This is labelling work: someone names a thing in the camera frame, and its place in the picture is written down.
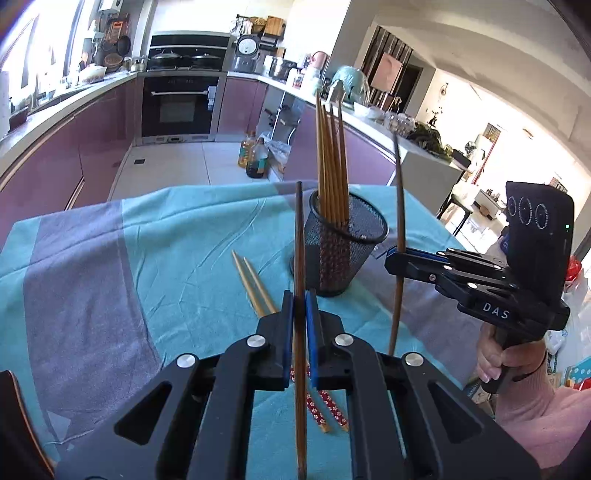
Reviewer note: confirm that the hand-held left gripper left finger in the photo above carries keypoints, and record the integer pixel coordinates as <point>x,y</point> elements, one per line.
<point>281,346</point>

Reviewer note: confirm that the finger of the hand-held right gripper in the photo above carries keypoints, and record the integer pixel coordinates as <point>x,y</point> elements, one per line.
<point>466,261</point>
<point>452,286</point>

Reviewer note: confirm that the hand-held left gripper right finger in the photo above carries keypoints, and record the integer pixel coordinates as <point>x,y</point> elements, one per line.
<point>323,350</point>

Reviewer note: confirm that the dark brown wooden chopstick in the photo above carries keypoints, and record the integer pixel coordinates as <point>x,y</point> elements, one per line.
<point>402,217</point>
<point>299,240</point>

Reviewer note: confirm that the black mesh utensil holder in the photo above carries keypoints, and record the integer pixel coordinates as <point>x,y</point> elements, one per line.
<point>351,258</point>

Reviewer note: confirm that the person's right forearm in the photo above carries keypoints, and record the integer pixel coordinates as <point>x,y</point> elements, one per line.
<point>545,415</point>

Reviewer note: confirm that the person's right hand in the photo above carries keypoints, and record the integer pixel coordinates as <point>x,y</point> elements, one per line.
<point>491,357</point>

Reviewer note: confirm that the leafy green vegetables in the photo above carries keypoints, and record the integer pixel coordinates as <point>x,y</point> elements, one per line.
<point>429,138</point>

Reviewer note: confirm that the teal and grey tablecloth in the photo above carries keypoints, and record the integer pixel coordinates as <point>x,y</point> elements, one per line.
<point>161,277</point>

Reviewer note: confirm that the clear plastic food container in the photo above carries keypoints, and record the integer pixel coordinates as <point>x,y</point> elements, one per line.
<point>399,122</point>

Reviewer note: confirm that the white bowl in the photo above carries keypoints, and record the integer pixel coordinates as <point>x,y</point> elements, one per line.
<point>368,110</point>

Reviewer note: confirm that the dark liquid plastic bottle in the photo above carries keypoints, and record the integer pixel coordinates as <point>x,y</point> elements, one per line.
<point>257,161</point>

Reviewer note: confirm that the clear plastic bag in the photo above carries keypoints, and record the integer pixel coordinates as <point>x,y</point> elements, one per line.
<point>278,150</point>

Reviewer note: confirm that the yellow cooking oil bottle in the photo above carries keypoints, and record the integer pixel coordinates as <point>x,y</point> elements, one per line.
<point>244,152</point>

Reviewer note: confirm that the pale green air fryer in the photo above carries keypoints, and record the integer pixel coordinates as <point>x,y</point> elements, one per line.
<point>351,81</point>

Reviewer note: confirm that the pink electric kettle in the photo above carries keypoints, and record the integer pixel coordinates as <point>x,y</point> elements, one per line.
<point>318,60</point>

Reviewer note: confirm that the black built-in oven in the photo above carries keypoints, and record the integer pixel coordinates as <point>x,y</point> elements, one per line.
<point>180,106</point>

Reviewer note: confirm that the stainless steel pot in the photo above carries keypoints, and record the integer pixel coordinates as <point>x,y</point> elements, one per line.
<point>279,69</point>

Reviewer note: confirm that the purple kitchen base cabinets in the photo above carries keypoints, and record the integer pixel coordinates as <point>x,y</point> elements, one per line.
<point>55,157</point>

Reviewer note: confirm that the black lidded wok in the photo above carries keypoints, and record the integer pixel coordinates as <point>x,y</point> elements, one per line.
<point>166,60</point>
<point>205,61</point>

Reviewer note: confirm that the grey rice cooker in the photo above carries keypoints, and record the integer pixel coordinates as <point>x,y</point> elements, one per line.
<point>244,48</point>

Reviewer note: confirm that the small steel kettle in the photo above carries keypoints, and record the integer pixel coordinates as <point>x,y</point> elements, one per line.
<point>139,63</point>

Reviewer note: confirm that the black stove hood unit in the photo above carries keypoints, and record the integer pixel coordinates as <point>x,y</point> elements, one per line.
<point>189,41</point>

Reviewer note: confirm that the white casserole pot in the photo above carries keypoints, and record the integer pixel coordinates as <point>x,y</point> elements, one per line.
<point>92,74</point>

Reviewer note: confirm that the hanging black frying pan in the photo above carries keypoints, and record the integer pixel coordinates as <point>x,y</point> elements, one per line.
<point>123,46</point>

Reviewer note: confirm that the dark red bowl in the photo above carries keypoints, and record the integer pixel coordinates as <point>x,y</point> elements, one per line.
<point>18,117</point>

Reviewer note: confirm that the large kitchen window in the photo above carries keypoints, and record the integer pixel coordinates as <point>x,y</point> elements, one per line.
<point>51,37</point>

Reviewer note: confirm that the pink framed wall picture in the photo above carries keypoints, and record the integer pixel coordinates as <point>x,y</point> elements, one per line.
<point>387,71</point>

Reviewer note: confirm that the wall rack with cutting boards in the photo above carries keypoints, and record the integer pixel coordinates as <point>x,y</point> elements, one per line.
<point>274,25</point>

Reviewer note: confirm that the white wall water heater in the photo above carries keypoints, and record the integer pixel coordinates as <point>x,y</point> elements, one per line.
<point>111,3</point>

